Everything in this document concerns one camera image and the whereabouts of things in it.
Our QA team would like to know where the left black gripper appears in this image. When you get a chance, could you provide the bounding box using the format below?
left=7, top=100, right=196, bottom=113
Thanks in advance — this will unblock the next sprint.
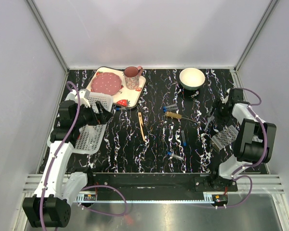
left=74, top=101, right=113, bottom=128

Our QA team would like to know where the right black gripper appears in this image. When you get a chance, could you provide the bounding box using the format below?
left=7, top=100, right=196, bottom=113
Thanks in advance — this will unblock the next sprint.
left=205, top=98, right=231, bottom=126

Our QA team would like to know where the clear plastic funnel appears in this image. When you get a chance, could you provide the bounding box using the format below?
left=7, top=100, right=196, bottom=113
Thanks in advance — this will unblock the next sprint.
left=204, top=107, right=215, bottom=131

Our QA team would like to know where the wooden test tube clamp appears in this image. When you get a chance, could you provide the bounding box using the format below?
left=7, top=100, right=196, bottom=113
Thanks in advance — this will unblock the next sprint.
left=138, top=112, right=145, bottom=141

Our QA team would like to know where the brown test tube brush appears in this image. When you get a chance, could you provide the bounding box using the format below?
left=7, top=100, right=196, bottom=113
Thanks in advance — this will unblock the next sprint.
left=164, top=111, right=197, bottom=123

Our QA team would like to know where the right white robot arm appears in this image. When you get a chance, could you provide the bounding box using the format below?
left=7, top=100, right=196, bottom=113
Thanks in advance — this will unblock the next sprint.
left=208, top=88, right=276, bottom=191

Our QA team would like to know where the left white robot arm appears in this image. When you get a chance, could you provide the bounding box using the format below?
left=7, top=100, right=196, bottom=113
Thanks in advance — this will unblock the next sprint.
left=22, top=94, right=113, bottom=228

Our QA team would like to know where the clear test tube rack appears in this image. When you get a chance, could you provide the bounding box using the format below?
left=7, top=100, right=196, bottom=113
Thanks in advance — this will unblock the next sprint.
left=211, top=125, right=238, bottom=152

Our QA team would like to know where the strawberry pattern square tray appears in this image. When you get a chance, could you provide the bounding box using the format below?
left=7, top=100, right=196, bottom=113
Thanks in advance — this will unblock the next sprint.
left=86, top=67, right=146, bottom=108

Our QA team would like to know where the white plastic perforated basket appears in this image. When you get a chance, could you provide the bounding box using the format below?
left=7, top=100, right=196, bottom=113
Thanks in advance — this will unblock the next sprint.
left=47, top=90, right=113, bottom=154

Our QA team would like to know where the pink polka dot plate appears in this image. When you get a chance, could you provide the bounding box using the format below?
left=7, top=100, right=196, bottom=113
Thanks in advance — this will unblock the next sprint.
left=90, top=72, right=122, bottom=96

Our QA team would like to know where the white ceramic bowl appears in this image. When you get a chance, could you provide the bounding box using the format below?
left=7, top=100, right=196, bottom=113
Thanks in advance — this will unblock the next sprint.
left=179, top=68, right=205, bottom=90

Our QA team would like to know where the pink patterned mug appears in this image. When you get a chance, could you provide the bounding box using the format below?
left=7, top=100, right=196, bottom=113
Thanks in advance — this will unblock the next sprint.
left=123, top=66, right=143, bottom=90

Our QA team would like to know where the blue capped test tube upper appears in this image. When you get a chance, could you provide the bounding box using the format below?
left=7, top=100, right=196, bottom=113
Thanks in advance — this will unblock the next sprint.
left=163, top=104, right=178, bottom=112

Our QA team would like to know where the blue capped test tube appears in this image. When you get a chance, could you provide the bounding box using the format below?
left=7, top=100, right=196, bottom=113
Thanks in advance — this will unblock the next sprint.
left=163, top=104, right=178, bottom=112
left=181, top=130, right=186, bottom=146
left=167, top=152, right=184, bottom=161

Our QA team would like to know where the blue capped test tube middle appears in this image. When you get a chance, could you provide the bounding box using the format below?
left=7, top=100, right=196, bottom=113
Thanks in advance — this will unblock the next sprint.
left=181, top=130, right=186, bottom=146

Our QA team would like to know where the blue capped test tube lower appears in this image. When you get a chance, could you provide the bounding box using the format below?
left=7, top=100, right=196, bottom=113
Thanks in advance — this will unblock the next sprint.
left=167, top=152, right=184, bottom=161

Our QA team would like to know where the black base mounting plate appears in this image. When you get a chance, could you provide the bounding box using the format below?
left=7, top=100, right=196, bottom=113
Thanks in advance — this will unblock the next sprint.
left=88, top=173, right=226, bottom=201

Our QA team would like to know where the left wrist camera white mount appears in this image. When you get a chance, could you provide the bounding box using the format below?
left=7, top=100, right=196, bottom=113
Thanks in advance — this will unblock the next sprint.
left=65, top=89, right=91, bottom=108

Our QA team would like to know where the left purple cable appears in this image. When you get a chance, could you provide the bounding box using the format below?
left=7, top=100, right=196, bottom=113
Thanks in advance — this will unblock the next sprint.
left=38, top=81, right=129, bottom=229

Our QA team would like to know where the purple cable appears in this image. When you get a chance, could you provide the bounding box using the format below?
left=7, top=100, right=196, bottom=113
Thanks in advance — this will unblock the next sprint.
left=38, top=81, right=129, bottom=229
left=216, top=88, right=270, bottom=209

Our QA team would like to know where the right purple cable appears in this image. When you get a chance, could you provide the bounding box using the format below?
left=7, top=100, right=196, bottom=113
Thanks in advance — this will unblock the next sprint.
left=216, top=88, right=270, bottom=209

